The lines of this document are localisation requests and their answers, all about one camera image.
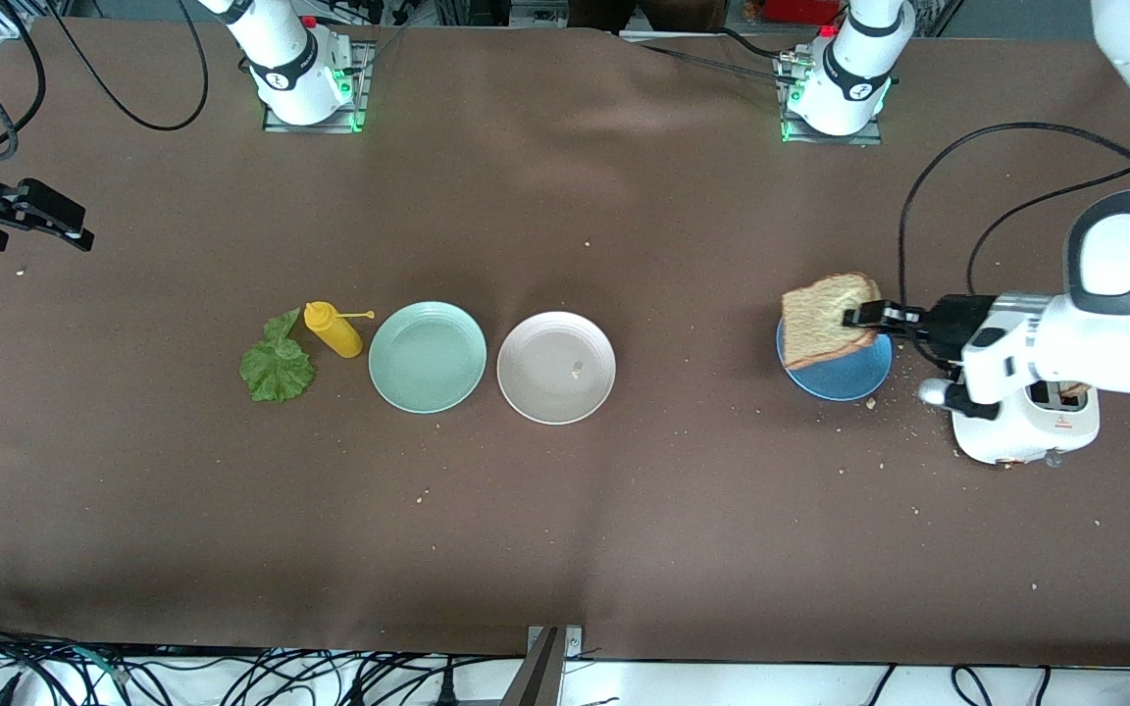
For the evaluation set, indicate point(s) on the yellow mustard squeeze bottle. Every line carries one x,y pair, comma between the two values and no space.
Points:
334,335

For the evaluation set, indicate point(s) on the green lettuce leaf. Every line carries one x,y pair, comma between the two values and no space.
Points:
276,373

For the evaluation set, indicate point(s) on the brown tablecloth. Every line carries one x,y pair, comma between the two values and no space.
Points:
624,539

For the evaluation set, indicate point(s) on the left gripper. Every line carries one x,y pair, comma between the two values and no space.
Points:
957,319

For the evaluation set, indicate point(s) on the brown bread slice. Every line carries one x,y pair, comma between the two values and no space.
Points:
820,324
1075,390

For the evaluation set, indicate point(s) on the beige plate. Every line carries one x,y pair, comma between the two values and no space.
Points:
545,387

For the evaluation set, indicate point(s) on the blue plate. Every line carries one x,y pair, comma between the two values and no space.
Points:
849,379

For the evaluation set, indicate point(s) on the white two-slot toaster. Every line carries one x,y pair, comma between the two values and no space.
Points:
1026,436

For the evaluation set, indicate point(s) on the mint green plate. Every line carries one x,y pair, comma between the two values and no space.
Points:
428,358

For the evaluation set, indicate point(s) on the red box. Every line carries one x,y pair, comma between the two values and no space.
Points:
800,10

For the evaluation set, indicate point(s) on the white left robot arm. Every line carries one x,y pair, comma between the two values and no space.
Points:
1114,343

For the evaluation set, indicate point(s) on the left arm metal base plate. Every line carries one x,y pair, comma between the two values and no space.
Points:
864,140

